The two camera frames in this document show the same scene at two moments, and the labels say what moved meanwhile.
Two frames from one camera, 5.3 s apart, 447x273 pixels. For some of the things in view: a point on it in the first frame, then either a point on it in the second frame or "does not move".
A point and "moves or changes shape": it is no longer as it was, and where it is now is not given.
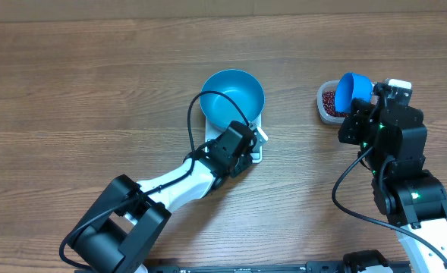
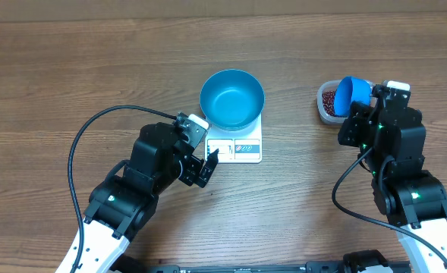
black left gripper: (243, 165) to (193, 164)
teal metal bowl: (241, 86) does not move
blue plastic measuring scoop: (350, 86) moves or changes shape
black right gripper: (357, 124) does not move
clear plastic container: (332, 85) does not move
